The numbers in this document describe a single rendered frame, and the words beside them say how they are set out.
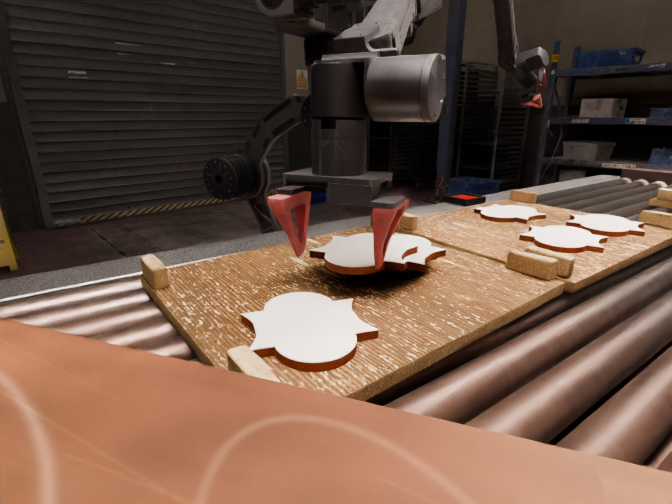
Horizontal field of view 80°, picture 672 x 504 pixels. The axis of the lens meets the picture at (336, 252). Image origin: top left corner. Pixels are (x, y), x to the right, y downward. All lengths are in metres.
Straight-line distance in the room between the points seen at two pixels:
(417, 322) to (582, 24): 5.97
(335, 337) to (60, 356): 0.22
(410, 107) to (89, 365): 0.30
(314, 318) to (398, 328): 0.08
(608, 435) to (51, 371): 0.33
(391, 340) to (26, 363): 0.27
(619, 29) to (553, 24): 0.75
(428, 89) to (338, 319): 0.22
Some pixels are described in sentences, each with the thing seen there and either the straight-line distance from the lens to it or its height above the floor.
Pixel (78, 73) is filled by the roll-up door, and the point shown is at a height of 1.53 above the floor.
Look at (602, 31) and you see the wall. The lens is 6.19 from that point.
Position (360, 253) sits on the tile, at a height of 0.98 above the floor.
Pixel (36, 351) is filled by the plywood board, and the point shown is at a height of 1.04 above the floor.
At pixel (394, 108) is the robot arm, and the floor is 1.14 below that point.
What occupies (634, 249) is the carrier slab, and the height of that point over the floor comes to 0.94.
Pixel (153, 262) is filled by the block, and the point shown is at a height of 0.96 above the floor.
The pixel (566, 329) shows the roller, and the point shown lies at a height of 0.92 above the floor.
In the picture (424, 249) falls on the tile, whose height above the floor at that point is 0.97.
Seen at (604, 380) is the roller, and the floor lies 0.91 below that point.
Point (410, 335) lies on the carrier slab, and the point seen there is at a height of 0.94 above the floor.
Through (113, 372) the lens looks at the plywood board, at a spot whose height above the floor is 1.04.
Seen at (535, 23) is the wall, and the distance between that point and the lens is 6.50.
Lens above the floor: 1.13
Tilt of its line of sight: 19 degrees down
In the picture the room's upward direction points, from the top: straight up
